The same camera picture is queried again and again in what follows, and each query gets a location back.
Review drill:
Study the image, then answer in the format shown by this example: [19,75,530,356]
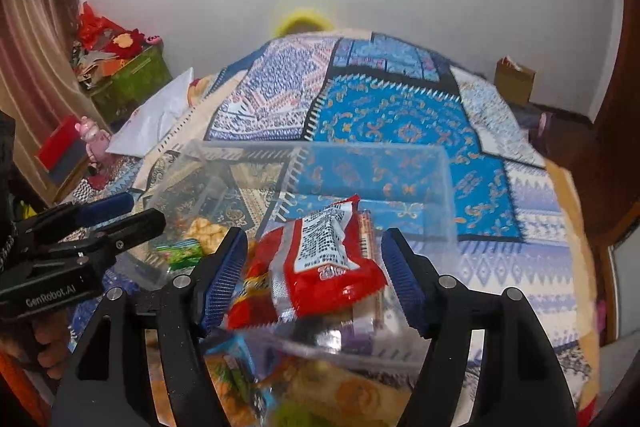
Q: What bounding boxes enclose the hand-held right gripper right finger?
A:
[381,228,578,427]

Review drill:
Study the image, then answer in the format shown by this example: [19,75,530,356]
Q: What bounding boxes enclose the pile of red items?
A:
[72,2,163,84]

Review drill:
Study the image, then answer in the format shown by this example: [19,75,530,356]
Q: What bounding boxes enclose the brown cardboard box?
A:
[494,56,537,106]

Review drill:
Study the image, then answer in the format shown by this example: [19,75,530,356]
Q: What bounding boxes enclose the blue and green snack packet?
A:
[204,336,277,427]

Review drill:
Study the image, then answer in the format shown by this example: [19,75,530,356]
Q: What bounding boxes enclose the brown wooden door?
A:
[582,0,640,268]

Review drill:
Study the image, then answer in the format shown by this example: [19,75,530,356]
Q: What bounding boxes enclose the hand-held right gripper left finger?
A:
[50,227,249,427]

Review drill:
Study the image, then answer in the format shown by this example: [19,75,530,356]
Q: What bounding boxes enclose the green box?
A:
[90,44,174,125]

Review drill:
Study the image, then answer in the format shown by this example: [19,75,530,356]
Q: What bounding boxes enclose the striped curtain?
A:
[0,0,86,208]

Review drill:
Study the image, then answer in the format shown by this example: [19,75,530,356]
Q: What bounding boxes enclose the yellow and green snack packet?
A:
[155,216,227,272]

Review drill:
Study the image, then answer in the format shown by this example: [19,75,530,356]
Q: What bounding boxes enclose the white pillow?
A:
[106,68,196,158]

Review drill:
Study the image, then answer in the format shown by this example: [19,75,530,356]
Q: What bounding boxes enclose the yellow and orange snack packet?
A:
[267,354,418,427]

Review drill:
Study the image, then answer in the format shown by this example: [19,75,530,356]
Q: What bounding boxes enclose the red snack packet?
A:
[225,194,389,333]

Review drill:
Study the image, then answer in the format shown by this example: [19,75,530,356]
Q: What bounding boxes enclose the pink toy figure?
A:
[74,116,114,166]

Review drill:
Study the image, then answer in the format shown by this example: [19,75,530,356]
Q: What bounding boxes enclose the yellow round object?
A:
[271,7,332,36]

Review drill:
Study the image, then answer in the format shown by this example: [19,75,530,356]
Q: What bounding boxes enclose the red and grey box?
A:
[36,115,85,185]

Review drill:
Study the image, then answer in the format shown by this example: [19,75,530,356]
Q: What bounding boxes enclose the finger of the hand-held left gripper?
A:
[70,193,136,228]
[100,208,166,253]

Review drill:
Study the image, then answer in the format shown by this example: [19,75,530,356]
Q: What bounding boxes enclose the person's left hand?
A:
[30,309,74,377]

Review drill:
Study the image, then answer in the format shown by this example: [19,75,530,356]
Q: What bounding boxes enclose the striped snack packet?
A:
[357,209,387,268]

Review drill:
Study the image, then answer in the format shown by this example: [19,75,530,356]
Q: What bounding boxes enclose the blue patterned blanket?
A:
[204,32,573,244]

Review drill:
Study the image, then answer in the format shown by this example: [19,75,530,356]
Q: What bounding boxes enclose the clear plastic container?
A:
[144,139,459,360]

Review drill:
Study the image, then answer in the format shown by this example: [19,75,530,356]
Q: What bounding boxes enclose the purple snack packet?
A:
[320,294,386,350]

